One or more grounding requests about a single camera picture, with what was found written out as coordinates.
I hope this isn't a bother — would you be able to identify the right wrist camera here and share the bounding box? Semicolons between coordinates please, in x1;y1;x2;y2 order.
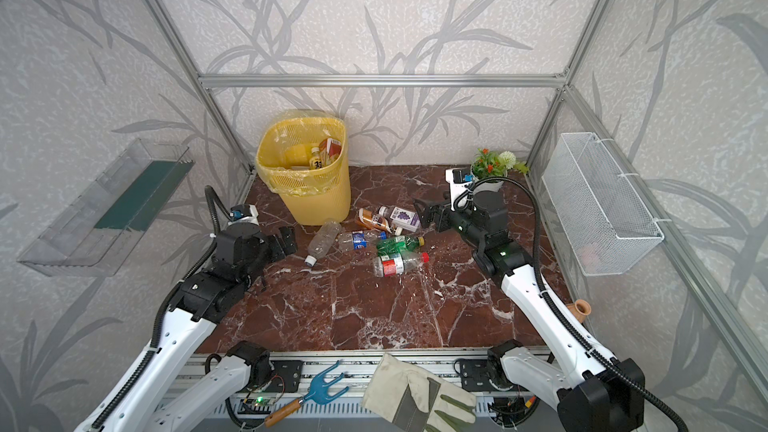
445;167;474;211

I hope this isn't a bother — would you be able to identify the clear crushed bottle white cap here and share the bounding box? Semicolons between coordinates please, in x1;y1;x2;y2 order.
304;219;342;268

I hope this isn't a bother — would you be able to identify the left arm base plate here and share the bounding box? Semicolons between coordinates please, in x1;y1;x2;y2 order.
262;360;303;394

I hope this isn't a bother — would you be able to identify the red yellow label bottle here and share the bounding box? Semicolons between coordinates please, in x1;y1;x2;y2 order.
319;137;343;168

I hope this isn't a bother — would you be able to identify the white pot with flowers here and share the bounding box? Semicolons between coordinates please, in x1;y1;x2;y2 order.
471;148;529;182

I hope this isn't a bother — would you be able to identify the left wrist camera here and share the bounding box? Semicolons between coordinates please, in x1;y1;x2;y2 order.
229;204;259;226

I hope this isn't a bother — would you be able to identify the clear acrylic wall shelf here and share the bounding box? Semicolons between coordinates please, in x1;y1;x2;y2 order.
17;139;194;278

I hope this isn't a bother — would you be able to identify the blue garden hand fork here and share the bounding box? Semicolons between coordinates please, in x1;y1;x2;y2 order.
263;360;349;428

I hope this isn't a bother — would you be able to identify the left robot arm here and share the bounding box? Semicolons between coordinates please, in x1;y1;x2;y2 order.
77;187;297;431

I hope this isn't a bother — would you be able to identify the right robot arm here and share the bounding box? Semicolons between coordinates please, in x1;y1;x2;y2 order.
414;168;688;431

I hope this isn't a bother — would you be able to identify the yellow ribbed waste bin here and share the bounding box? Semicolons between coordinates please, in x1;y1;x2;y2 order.
276;134;351;226

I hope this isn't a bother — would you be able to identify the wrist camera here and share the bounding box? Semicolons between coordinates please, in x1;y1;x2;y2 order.
229;204;259;226
445;167;474;211

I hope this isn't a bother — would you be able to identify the clear yellow bin liner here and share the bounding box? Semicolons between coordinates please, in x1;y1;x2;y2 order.
255;109;347;196

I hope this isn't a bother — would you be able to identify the white wire mesh basket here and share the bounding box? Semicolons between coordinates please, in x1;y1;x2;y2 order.
543;132;664;276

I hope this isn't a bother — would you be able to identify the grape juice bottle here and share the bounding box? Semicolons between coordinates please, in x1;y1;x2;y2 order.
378;206;421;232

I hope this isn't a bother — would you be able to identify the brown coffee drink bottle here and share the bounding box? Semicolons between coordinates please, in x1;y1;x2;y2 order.
356;208;402;236

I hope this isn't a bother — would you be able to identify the terracotta clay vase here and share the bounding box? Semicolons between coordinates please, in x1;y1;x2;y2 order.
567;299;592;324

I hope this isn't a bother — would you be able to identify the yellow label tea bottle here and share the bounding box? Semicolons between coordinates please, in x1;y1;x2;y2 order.
309;147;323;170

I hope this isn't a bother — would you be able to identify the blue label crushed bottle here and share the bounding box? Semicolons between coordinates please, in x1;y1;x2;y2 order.
337;230;387;252

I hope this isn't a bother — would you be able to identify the red label clear bottle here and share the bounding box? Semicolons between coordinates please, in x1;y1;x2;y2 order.
373;251;430;277

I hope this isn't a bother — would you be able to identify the green plastic bottle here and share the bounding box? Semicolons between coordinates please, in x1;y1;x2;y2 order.
376;235;425;256

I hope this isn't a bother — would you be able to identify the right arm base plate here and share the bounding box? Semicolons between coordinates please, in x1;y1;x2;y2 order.
454;358;500;394

